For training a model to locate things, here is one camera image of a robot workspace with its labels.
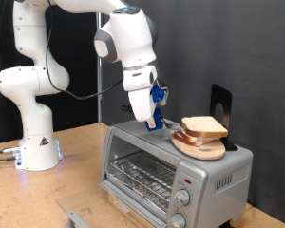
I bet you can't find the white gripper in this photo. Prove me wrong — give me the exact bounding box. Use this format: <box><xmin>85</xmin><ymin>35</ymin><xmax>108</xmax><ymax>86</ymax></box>
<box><xmin>123</xmin><ymin>65</ymin><xmax>159</xmax><ymax>129</ymax></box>

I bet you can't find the metal spatula with blue block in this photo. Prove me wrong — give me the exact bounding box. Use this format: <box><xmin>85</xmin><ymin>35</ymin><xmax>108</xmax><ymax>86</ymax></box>
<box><xmin>120</xmin><ymin>104</ymin><xmax>185</xmax><ymax>133</ymax></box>

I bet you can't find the glass oven door with handle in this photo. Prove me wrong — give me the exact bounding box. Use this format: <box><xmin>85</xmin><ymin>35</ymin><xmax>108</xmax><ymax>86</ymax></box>
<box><xmin>55</xmin><ymin>180</ymin><xmax>169</xmax><ymax>228</ymax></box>

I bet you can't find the silver oven knob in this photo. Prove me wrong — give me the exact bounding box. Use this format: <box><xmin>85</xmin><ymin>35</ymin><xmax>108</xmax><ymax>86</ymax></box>
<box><xmin>169</xmin><ymin>212</ymin><xmax>187</xmax><ymax>228</ymax></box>
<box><xmin>174</xmin><ymin>189</ymin><xmax>192</xmax><ymax>207</ymax></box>

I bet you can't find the silver toaster oven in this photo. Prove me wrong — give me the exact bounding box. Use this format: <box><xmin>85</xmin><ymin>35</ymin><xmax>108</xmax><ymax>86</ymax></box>
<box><xmin>99</xmin><ymin>115</ymin><xmax>255</xmax><ymax>228</ymax></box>

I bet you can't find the wooden box under oven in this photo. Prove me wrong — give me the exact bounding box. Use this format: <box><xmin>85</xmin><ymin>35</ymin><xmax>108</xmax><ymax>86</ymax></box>
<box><xmin>107</xmin><ymin>193</ymin><xmax>160</xmax><ymax>228</ymax></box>

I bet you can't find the grey metal pole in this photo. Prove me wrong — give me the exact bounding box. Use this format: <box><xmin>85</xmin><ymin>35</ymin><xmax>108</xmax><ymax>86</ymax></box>
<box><xmin>96</xmin><ymin>12</ymin><xmax>104</xmax><ymax>124</ymax></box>

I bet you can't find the round wooden cutting board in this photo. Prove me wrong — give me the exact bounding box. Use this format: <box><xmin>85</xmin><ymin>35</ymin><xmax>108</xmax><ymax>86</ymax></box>
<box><xmin>169</xmin><ymin>127</ymin><xmax>226</xmax><ymax>161</ymax></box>

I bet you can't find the black fabric backdrop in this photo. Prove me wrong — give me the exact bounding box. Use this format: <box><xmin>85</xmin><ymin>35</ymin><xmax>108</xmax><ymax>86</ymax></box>
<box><xmin>0</xmin><ymin>0</ymin><xmax>99</xmax><ymax>145</ymax></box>

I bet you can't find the black metal bookend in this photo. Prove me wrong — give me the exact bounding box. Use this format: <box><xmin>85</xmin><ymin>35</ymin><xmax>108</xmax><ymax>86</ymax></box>
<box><xmin>209</xmin><ymin>84</ymin><xmax>238</xmax><ymax>152</ymax></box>

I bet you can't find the grey fabric backdrop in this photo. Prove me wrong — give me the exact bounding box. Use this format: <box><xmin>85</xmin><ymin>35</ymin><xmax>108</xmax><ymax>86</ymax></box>
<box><xmin>102</xmin><ymin>0</ymin><xmax>285</xmax><ymax>227</ymax></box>

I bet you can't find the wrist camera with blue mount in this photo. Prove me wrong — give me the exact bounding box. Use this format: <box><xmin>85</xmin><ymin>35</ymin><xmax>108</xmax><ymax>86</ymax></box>
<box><xmin>151</xmin><ymin>83</ymin><xmax>169</xmax><ymax>107</ymax></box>

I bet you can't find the wire oven rack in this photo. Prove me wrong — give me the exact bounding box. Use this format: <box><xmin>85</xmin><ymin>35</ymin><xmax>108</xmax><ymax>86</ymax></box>
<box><xmin>107</xmin><ymin>150</ymin><xmax>178</xmax><ymax>213</ymax></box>

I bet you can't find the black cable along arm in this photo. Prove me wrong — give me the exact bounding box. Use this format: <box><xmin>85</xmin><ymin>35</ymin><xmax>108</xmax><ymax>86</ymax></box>
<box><xmin>46</xmin><ymin>0</ymin><xmax>124</xmax><ymax>101</ymax></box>

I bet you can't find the base cable with silver connector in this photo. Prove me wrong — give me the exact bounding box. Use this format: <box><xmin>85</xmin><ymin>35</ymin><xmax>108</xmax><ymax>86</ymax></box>
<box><xmin>0</xmin><ymin>145</ymin><xmax>22</xmax><ymax>155</ymax></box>

